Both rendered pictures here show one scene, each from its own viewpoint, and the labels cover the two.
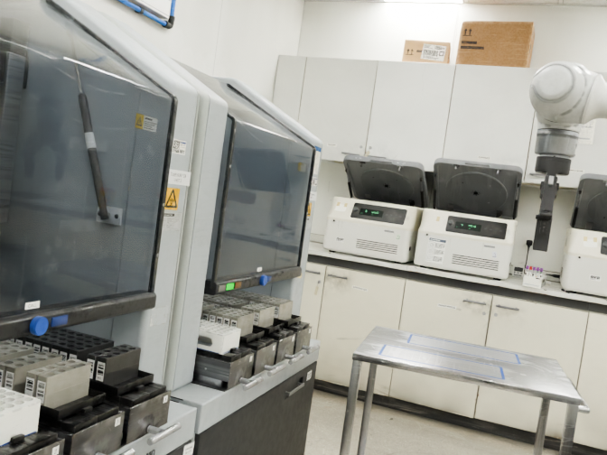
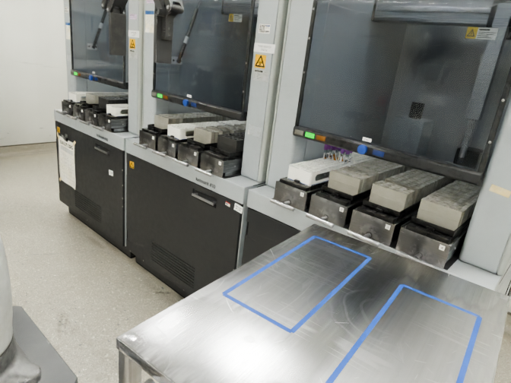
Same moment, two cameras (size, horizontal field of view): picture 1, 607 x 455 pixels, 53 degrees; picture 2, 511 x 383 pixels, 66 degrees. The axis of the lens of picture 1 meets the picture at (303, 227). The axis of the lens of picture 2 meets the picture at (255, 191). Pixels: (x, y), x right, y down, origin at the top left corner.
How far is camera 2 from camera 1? 2.17 m
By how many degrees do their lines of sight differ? 107
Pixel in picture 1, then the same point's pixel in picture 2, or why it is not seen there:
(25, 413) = (176, 130)
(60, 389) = (199, 135)
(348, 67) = not seen: outside the picture
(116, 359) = (222, 137)
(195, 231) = (282, 86)
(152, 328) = (249, 135)
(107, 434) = (191, 156)
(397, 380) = not seen: outside the picture
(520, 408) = not seen: outside the picture
